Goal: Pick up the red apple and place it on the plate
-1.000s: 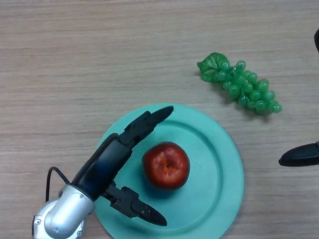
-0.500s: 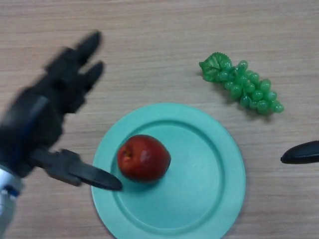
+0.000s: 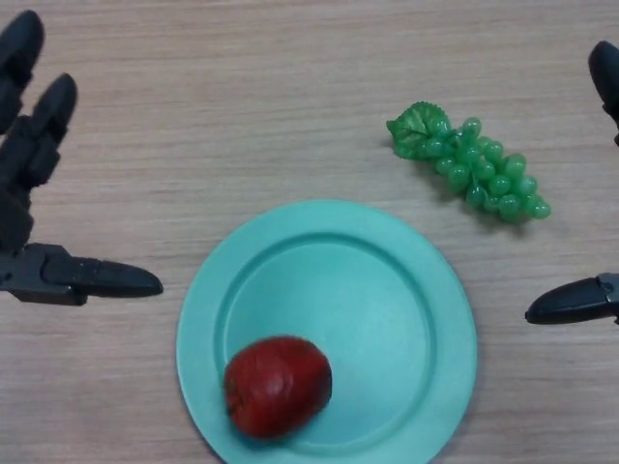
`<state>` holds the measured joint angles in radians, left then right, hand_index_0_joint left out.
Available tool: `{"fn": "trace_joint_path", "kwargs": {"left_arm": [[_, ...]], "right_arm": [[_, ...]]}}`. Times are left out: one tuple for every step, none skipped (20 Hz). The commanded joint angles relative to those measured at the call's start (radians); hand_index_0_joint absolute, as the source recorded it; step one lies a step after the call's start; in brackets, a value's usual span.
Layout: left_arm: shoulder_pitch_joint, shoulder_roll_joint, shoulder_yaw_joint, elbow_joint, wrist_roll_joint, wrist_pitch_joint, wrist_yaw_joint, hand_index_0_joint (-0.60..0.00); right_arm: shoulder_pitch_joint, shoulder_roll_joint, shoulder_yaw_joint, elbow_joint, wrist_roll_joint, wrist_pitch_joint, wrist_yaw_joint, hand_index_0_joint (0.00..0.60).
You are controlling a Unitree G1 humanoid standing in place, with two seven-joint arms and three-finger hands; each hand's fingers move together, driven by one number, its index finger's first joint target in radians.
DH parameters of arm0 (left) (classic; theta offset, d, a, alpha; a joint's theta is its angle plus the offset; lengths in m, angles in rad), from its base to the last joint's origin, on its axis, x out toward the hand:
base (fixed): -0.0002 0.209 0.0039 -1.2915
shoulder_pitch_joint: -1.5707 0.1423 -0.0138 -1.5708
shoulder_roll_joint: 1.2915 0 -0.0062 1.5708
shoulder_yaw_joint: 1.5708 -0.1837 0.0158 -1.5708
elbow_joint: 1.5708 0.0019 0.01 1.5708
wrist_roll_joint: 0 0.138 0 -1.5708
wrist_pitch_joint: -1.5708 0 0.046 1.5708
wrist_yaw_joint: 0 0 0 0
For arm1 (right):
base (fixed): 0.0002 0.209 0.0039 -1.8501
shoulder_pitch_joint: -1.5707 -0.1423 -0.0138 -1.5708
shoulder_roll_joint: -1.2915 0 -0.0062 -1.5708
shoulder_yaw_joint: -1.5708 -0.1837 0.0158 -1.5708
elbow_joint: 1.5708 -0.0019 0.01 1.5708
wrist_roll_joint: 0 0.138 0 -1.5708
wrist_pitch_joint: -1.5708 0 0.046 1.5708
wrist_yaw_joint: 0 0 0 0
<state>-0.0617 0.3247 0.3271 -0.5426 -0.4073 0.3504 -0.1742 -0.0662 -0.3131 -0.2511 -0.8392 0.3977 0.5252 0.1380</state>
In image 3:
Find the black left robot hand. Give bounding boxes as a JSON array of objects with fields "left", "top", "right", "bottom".
[{"left": 0, "top": 10, "right": 164, "bottom": 306}]

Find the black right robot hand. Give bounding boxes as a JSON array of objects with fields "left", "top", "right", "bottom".
[{"left": 524, "top": 41, "right": 619, "bottom": 326}]

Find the red apple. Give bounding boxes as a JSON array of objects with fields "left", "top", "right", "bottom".
[{"left": 222, "top": 336, "right": 334, "bottom": 440}]

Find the green round plate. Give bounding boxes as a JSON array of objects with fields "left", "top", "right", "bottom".
[{"left": 176, "top": 199, "right": 478, "bottom": 464}]

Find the green plastic grape bunch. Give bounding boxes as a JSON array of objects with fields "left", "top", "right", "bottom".
[{"left": 385, "top": 100, "right": 551, "bottom": 224}]

